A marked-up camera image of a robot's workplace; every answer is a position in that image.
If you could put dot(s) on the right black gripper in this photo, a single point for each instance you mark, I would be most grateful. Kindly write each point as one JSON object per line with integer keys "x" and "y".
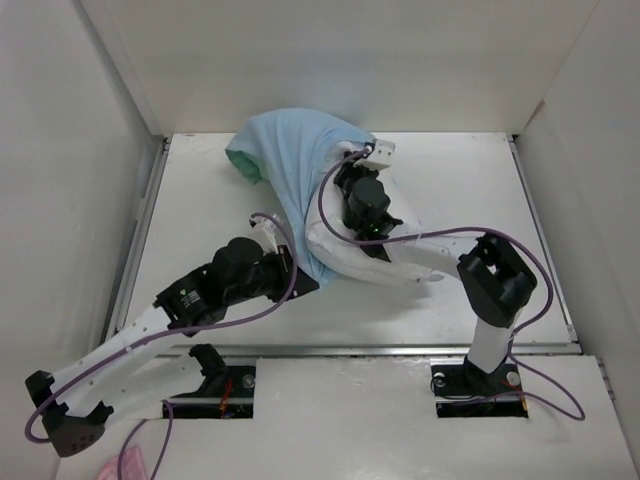
{"x": 349, "y": 168}

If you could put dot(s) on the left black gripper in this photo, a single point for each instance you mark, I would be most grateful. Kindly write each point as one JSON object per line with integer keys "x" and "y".
{"x": 283, "y": 264}

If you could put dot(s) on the white pillow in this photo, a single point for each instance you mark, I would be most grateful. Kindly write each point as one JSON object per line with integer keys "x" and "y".
{"x": 407, "y": 267}

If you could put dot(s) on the light blue pillowcase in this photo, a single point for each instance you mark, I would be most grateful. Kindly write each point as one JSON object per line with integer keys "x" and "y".
{"x": 290, "y": 149}

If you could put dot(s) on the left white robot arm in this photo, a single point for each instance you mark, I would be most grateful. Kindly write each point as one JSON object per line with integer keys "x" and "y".
{"x": 77, "y": 404}

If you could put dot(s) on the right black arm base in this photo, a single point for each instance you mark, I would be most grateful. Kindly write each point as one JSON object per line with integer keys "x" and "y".
{"x": 464, "y": 391}

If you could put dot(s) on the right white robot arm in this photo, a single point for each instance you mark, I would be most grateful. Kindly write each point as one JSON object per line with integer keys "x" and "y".
{"x": 497, "y": 281}

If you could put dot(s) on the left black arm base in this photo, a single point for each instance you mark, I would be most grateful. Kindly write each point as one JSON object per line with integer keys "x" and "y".
{"x": 226, "y": 392}

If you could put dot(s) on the pink cloth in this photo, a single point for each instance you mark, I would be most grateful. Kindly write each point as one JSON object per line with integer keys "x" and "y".
{"x": 130, "y": 466}

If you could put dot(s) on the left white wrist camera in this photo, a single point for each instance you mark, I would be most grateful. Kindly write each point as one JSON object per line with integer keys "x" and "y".
{"x": 263, "y": 232}

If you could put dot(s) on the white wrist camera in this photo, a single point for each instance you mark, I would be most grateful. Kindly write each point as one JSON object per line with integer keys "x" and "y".
{"x": 378, "y": 155}
{"x": 263, "y": 232}

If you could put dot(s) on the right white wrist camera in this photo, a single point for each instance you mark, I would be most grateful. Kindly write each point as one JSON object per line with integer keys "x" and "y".
{"x": 378, "y": 155}

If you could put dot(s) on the front aluminium rail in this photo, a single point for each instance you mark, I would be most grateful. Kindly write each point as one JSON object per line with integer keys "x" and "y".
{"x": 386, "y": 351}

